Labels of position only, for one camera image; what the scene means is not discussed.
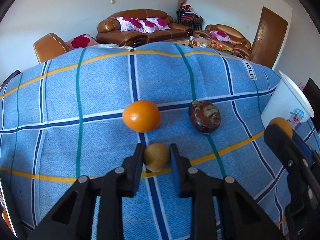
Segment dark mangosteen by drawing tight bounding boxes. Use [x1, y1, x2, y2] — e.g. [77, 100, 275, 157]
[188, 100, 221, 134]

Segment small yellow-green fruit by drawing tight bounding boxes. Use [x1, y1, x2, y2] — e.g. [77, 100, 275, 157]
[144, 143, 170, 172]

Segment small smooth orange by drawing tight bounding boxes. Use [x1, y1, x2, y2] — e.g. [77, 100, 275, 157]
[122, 100, 161, 133]

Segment white cartoon mug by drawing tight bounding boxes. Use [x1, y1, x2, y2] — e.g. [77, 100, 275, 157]
[261, 72, 315, 129]

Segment black television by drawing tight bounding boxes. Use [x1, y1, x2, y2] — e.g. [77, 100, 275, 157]
[303, 78, 320, 133]

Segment blue plaid tablecloth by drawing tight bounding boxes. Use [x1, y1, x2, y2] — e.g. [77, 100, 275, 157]
[1, 42, 290, 239]

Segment brown wooden door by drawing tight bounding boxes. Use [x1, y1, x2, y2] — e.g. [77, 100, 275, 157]
[251, 7, 288, 68]

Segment brown leather armchair far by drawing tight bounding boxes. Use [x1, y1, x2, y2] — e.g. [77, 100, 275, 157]
[194, 24, 252, 60]

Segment brown leather armchair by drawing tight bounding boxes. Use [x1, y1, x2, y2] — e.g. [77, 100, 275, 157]
[194, 24, 252, 60]
[33, 33, 70, 63]

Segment floral pillow on armchair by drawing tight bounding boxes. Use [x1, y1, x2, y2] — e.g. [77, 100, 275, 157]
[210, 30, 233, 43]

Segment dark stool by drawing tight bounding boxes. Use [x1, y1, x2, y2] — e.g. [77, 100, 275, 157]
[1, 69, 21, 88]

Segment cluttered coffee table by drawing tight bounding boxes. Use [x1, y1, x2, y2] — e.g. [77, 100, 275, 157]
[165, 36, 240, 56]

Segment brown leather armchair near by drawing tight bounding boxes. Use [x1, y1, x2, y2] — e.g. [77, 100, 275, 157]
[33, 33, 70, 63]

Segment red floral cushion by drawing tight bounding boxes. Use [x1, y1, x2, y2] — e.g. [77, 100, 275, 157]
[66, 34, 98, 49]

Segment stacked chairs with clothes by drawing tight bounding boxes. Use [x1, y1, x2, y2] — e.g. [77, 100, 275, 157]
[176, 2, 203, 30]

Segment brown leather three-seat sofa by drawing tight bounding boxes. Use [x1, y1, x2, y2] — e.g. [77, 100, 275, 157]
[96, 9, 193, 47]

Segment tall patterned vase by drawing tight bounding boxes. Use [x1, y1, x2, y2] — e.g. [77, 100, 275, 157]
[178, 0, 187, 9]

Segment floral pillow right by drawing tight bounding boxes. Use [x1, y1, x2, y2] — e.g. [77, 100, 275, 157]
[139, 17, 170, 34]

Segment floral pillow left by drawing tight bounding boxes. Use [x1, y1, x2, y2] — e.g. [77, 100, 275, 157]
[116, 17, 146, 33]

